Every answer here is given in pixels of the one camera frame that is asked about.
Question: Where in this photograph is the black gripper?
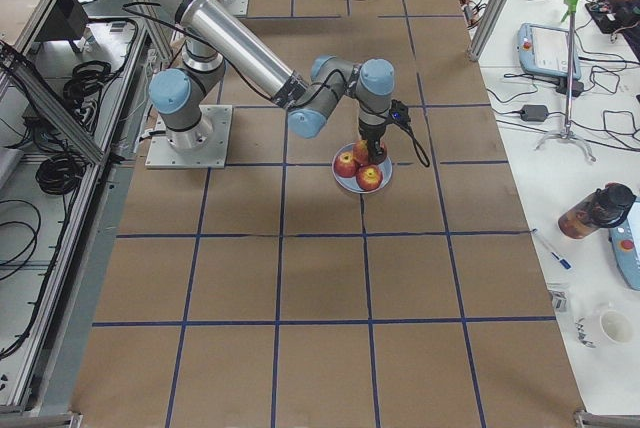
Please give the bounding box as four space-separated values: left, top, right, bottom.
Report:
358 99 411 164

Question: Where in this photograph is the red yellow apple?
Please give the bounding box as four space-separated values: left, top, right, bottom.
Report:
352 139 371 166

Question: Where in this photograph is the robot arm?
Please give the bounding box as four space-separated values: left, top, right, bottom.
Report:
156 0 398 163

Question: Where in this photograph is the red apple back on plate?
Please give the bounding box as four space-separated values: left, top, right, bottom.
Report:
378 141 388 163

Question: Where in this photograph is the red apple on plate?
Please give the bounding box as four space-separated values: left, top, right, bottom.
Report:
378 141 388 163
333 151 359 178
355 165 384 192

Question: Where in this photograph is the red apple front on plate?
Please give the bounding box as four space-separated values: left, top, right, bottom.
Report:
355 165 384 192

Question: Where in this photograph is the red apple left on plate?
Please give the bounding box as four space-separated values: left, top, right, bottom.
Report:
333 151 359 178

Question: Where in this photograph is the white round plate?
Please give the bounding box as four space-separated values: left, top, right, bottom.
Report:
332 143 392 194

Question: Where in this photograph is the black power adapter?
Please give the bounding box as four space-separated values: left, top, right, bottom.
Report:
519 104 549 122

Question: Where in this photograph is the teach pendant tablet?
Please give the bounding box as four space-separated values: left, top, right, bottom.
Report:
517 23 582 80

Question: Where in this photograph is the blue white pen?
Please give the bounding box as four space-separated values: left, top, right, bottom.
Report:
531 228 572 270

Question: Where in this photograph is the brown water bottle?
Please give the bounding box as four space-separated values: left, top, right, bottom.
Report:
557 182 636 239

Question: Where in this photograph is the green reacher grabber stick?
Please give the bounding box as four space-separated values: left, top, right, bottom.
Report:
534 0 597 163

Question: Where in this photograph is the white mug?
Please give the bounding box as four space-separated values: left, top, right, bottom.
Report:
575 303 634 348

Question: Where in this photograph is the aluminium frame post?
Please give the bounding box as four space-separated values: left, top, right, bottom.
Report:
467 0 507 62

